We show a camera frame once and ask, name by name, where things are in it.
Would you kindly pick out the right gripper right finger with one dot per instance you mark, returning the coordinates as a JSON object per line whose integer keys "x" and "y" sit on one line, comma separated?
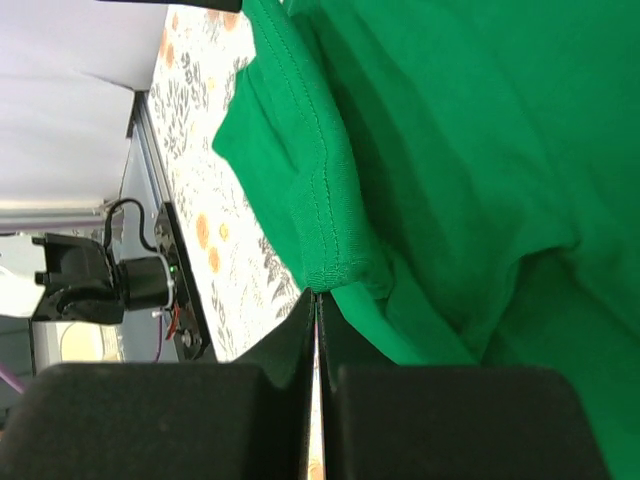
{"x": 385, "y": 421}

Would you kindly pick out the aluminium frame rail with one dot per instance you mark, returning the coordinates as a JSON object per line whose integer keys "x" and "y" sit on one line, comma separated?
{"x": 132, "y": 224}

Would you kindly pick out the green t-shirt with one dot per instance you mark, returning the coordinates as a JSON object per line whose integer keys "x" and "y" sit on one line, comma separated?
{"x": 462, "y": 176}

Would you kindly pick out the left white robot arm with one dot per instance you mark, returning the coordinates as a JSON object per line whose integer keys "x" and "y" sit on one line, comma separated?
{"x": 54, "y": 278}

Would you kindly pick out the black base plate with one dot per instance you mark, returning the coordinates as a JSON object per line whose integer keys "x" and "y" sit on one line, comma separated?
{"x": 185, "y": 319}

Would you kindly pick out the floral table mat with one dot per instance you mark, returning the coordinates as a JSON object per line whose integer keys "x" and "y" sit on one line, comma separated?
{"x": 245, "y": 290}

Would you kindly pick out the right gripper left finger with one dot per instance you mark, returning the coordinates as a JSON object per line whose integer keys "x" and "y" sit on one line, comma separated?
{"x": 246, "y": 419}

